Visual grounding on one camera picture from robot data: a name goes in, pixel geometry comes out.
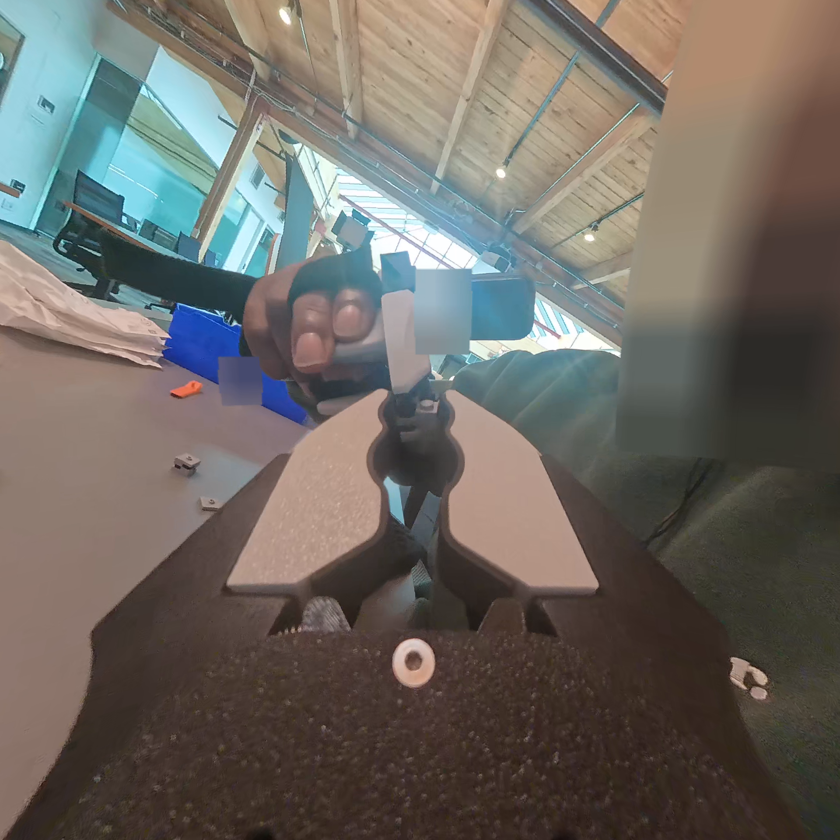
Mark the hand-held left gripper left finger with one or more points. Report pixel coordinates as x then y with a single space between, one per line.
308 499

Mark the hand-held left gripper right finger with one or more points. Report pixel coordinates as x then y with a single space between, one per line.
518 512

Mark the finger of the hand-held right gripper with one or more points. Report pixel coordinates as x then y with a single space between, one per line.
401 341

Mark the small grey toy brick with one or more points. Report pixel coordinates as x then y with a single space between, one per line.
426 407

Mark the person's right forearm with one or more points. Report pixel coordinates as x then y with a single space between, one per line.
184 282

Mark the wooden office desk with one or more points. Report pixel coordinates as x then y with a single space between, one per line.
111 223

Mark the person's right hand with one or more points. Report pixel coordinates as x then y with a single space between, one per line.
269 328

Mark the small grey flat plate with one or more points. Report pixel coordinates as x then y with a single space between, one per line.
210 503

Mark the small grey studded brick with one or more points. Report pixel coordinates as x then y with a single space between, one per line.
187 464

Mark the small orange plastic piece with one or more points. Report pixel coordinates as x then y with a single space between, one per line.
186 390

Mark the dark hanging banner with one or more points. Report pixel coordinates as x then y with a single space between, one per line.
295 210

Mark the blue plastic storage bin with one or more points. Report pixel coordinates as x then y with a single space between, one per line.
197 334

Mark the pile of white plastic bags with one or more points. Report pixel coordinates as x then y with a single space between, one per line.
65 308

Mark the black office chair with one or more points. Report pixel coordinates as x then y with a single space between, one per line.
98 197

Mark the wooden support post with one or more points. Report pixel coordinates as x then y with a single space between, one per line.
229 177

